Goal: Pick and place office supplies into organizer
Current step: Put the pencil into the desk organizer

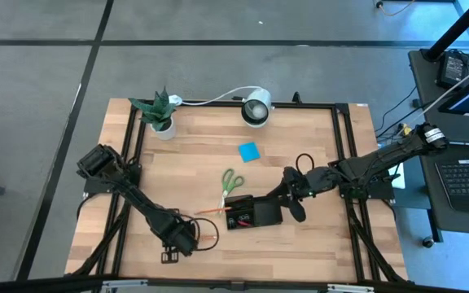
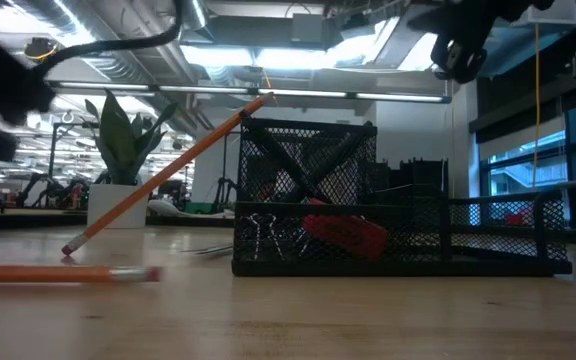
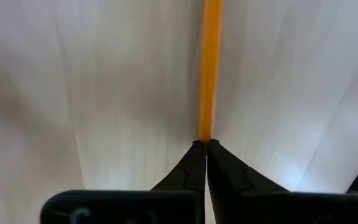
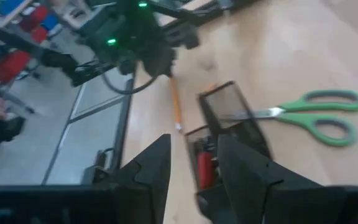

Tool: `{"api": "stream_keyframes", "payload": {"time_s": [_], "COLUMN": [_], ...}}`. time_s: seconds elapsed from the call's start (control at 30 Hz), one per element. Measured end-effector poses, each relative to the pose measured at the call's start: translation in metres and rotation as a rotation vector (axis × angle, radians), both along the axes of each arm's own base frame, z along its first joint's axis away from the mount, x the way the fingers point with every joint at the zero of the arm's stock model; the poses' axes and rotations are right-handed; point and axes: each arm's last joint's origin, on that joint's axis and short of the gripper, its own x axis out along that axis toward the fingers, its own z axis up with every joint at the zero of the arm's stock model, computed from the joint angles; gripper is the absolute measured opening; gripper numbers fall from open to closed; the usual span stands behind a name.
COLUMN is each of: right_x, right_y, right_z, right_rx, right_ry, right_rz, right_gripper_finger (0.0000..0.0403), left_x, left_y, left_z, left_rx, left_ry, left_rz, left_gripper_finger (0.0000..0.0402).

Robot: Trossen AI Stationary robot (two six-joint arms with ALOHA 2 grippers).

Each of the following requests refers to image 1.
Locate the black power adapter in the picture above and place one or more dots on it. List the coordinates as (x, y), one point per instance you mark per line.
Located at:
(452, 69)

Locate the black laptop keyboard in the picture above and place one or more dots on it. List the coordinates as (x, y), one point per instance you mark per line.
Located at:
(468, 179)

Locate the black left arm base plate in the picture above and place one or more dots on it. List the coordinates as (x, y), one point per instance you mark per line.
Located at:
(96, 188)

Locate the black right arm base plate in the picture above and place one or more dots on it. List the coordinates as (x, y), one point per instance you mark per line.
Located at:
(381, 194)

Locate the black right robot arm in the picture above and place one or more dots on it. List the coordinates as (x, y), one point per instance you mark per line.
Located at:
(381, 160)

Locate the white desk lamp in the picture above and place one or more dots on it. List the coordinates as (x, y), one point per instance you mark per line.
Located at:
(259, 101)

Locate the black desk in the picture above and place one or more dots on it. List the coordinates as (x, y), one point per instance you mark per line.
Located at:
(426, 93)
(434, 219)

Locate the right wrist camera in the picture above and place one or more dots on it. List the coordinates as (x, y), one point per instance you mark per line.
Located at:
(297, 211)

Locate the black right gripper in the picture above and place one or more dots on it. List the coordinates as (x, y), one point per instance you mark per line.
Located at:
(305, 183)

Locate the blue sticky note pad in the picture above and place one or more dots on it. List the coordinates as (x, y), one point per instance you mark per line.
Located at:
(249, 151)

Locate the yellow plug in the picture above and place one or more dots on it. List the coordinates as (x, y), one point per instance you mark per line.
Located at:
(406, 130)

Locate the snake plant in white pot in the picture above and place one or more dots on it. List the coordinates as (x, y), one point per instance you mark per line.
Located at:
(159, 116)

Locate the black rig beam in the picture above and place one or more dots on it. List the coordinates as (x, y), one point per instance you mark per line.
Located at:
(55, 285)

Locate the small black bracket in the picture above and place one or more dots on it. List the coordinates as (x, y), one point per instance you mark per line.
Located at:
(296, 98)

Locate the black binder clip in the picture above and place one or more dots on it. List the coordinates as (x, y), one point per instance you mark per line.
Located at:
(231, 222)

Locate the orange pencil with eraser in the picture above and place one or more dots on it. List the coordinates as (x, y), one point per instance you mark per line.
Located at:
(209, 236)
(212, 211)

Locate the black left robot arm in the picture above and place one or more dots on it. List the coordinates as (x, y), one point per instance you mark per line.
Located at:
(137, 199)

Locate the black pole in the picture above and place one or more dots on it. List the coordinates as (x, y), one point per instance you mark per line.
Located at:
(458, 28)

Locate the black caster wheel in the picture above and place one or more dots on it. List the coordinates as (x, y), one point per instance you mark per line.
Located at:
(428, 242)

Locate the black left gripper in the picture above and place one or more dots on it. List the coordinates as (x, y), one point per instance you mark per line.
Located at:
(183, 240)

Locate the black aluminium table frame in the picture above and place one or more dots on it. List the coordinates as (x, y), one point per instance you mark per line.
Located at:
(299, 105)

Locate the silver bracket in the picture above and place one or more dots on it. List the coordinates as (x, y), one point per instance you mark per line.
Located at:
(124, 283)
(350, 288)

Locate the black mesh desk organizer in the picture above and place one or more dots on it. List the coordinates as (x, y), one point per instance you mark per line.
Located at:
(269, 213)

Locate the red eraser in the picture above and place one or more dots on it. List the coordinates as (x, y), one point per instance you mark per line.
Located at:
(246, 223)

